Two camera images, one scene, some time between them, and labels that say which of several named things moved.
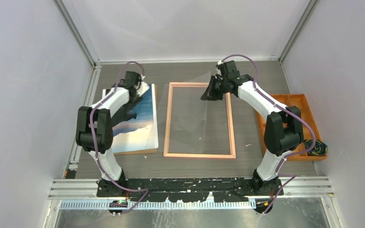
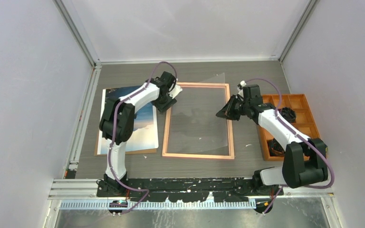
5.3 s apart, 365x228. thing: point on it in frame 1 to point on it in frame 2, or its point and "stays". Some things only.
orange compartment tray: x=310 y=128 stays
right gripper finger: x=215 y=90 to x=228 y=111
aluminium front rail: x=87 y=188 stays
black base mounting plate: x=190 y=189 stays
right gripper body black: x=225 y=81 to x=242 y=106
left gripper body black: x=134 y=99 to x=163 y=103
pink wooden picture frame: x=167 y=154 stays
